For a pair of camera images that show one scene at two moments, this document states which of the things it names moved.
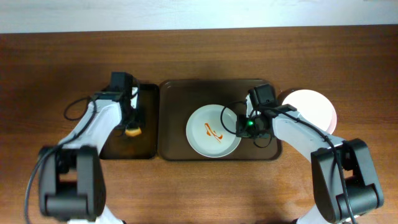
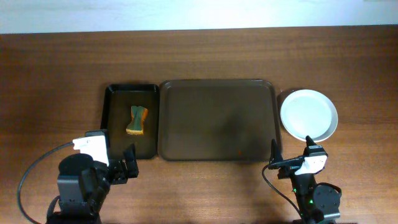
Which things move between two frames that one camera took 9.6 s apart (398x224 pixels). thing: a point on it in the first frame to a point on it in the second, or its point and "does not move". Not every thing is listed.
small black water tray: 121,145 does not move
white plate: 206,134 to 309,112
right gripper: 245,131 to 290,167
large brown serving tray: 178,99 does not move
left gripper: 131,121 to 119,171
